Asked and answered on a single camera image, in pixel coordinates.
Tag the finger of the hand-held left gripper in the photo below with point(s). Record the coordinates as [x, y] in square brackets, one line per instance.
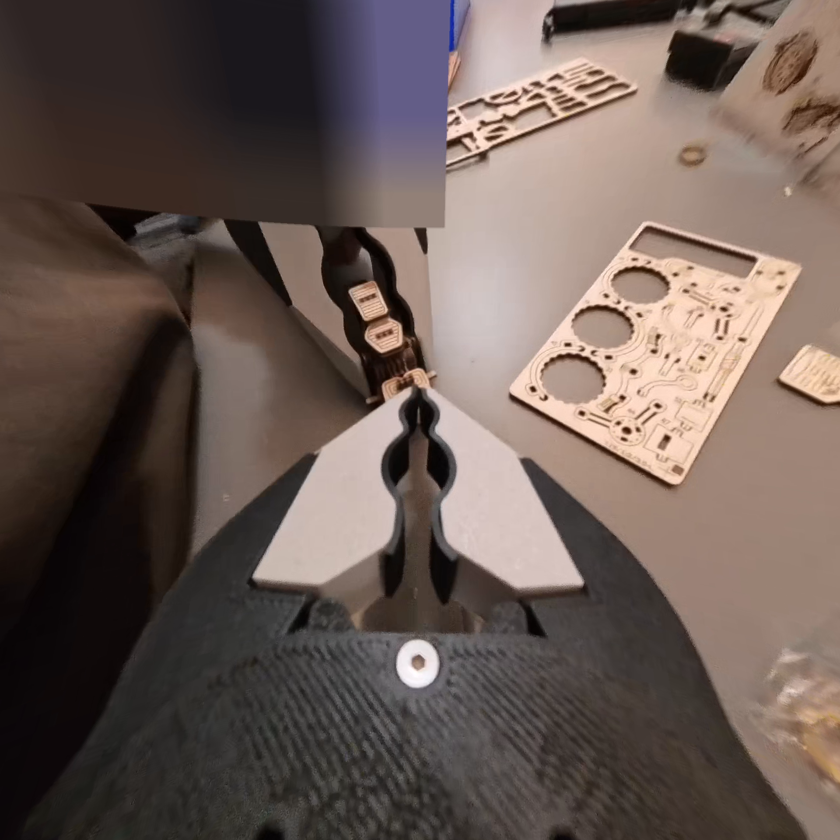
[413, 275]
[308, 289]

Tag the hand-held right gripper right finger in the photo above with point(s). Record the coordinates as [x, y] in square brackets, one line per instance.
[505, 525]

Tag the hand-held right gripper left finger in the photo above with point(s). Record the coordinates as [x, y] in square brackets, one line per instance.
[315, 518]

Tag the wooden puzzle model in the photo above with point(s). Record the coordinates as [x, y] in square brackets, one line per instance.
[384, 334]

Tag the stack of wooden sheets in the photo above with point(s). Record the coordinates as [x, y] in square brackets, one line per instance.
[453, 69]

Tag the person's tan shirt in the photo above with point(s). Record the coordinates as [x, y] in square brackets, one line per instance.
[85, 426]

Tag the blue bin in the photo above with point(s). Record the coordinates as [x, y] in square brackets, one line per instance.
[459, 23]

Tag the wooden sheet with round holes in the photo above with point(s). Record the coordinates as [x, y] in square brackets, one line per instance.
[709, 308]

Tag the black power adapter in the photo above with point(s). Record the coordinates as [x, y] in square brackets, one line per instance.
[610, 16]

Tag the small wooden parts sheet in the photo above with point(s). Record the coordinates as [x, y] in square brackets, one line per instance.
[817, 374]

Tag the clear plastic bag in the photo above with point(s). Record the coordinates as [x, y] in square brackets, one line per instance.
[804, 715]

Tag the black box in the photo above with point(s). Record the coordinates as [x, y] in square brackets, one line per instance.
[709, 56]

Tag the printed instruction sheet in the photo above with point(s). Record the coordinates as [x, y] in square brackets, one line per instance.
[787, 79]

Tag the wooden cut-out frame sheet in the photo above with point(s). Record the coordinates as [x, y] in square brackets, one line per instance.
[590, 82]

